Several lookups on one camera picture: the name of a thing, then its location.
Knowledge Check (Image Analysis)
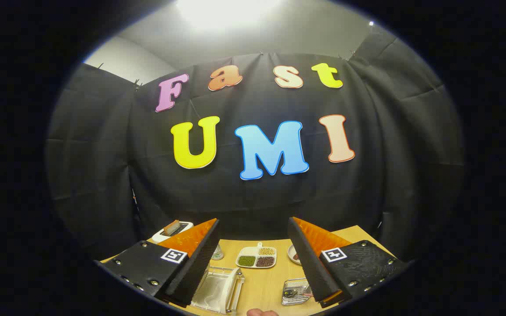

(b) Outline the white toaster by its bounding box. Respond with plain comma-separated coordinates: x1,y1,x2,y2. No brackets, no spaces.
152,221,194,243

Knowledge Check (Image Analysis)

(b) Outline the white divided tray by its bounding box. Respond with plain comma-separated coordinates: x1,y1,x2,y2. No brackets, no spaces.
235,242,277,269

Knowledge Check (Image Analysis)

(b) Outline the white wire dish rack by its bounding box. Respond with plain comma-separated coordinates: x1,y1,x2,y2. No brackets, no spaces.
190,265,246,316

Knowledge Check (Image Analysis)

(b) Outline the round beige dish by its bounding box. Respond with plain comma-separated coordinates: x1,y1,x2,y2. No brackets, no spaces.
287,244,302,266

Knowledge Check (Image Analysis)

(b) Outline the black backdrop cloth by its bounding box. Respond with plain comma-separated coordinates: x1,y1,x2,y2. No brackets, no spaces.
44,26,466,264

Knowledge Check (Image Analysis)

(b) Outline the ceiling light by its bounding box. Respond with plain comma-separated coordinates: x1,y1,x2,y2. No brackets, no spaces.
174,0,282,29

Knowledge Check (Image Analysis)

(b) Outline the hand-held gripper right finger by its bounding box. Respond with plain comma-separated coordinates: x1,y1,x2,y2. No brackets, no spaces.
288,216,409,308

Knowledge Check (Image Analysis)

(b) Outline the small metal wire basket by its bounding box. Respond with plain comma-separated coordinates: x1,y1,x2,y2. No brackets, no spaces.
281,278,314,306

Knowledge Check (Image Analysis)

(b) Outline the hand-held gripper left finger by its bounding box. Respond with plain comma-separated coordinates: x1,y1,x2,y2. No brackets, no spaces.
99,218,220,308

